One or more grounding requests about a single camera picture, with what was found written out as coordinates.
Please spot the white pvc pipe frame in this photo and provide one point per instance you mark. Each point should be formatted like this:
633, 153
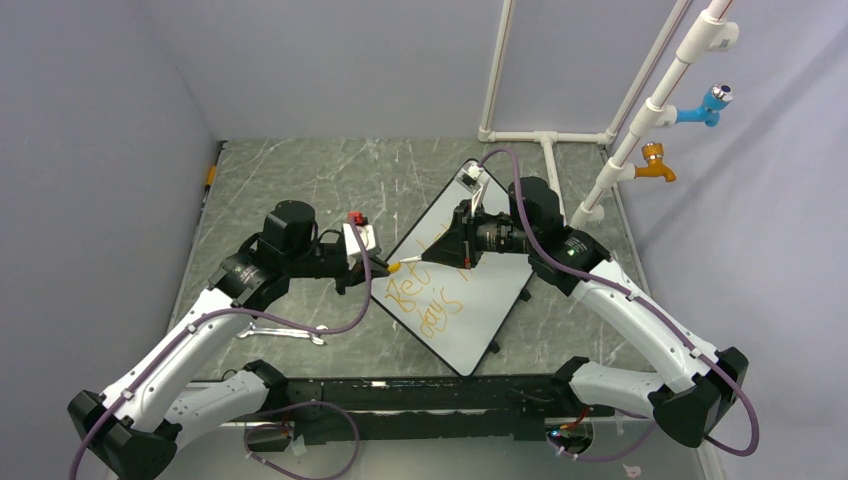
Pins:
711, 31

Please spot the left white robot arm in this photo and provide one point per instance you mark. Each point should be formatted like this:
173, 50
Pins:
138, 424

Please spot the orange-tipped tool at edge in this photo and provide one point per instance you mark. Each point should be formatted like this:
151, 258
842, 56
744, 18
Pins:
211, 173

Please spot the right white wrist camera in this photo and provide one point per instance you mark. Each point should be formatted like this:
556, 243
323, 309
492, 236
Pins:
476, 179

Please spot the orange brass faucet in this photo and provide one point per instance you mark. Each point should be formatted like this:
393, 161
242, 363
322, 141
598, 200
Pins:
653, 154

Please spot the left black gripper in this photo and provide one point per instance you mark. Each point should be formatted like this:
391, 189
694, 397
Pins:
349, 277

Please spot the blue faucet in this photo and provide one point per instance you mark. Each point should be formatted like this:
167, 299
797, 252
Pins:
716, 99

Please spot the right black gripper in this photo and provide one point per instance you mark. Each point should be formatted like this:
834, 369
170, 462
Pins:
459, 246

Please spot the silver open-end wrench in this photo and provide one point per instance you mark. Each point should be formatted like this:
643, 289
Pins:
254, 330

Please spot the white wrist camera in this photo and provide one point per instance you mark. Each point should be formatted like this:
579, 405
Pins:
476, 179
360, 236

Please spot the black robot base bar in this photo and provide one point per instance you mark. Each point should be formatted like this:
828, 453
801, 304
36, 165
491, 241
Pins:
522, 407

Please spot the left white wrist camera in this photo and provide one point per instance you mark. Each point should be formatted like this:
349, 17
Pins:
360, 236

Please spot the white whiteboard black frame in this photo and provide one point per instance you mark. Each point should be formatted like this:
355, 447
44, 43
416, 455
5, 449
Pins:
455, 313

